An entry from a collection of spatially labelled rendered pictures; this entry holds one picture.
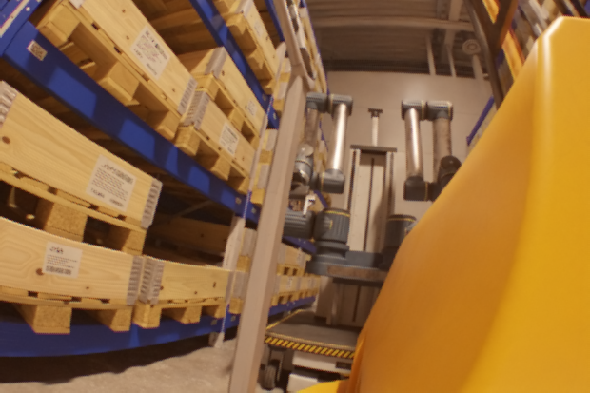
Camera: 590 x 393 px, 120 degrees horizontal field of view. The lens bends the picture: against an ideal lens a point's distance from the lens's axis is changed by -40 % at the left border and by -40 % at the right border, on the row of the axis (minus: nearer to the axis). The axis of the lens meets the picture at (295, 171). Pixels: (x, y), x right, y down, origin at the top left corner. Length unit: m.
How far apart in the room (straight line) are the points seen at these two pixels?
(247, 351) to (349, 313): 1.65
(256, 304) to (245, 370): 0.13
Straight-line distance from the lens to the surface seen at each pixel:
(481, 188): 0.21
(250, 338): 0.52
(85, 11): 1.11
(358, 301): 2.12
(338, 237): 1.76
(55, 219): 1.00
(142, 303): 1.41
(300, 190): 1.21
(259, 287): 0.51
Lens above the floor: 0.72
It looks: 20 degrees up
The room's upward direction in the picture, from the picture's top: 10 degrees clockwise
